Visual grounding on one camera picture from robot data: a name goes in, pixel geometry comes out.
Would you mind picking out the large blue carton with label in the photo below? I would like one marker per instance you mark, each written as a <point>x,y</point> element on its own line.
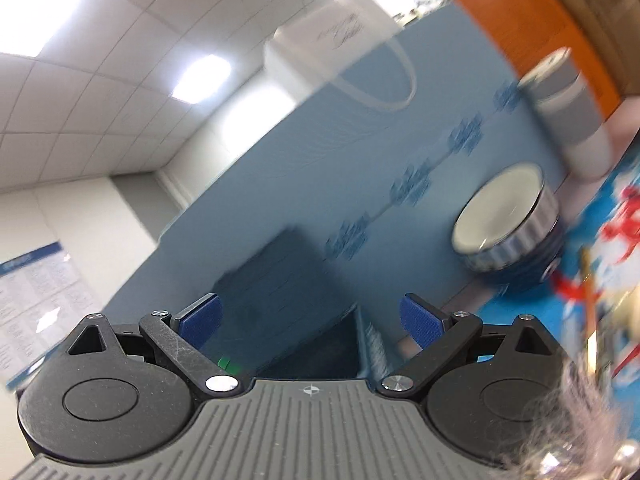
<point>165,270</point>

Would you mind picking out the orange carton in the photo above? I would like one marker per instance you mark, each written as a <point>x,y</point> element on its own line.
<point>520,25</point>

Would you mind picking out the wall poster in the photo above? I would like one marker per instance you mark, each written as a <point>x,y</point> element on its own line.
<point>35,305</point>

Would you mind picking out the brown cardboard box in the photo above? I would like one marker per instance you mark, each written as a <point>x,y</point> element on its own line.
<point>590,5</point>

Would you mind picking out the blue plastic storage box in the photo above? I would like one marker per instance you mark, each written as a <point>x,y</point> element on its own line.
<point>300,310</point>

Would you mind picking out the white paper bag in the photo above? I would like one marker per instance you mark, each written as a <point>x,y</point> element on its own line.
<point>325,35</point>

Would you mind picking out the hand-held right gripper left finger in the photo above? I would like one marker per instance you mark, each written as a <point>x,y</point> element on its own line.
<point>200,319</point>

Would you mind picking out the grey fluffy tuft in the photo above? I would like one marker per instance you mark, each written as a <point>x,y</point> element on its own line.
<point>565,420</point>

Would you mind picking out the small green block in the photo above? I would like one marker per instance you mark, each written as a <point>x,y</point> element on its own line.
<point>225,363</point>

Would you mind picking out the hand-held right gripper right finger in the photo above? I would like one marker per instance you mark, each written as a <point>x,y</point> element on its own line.
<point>420,322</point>

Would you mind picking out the colourful printed mat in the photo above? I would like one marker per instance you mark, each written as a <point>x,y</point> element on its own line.
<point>610,240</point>

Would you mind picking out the grey and white tumbler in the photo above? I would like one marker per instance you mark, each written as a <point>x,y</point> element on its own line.
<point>570,110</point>

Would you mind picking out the ceiling light panel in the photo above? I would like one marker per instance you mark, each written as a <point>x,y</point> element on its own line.
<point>40,5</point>
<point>202,77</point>

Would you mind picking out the white bowl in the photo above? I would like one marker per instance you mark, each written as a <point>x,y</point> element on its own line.
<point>495,215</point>

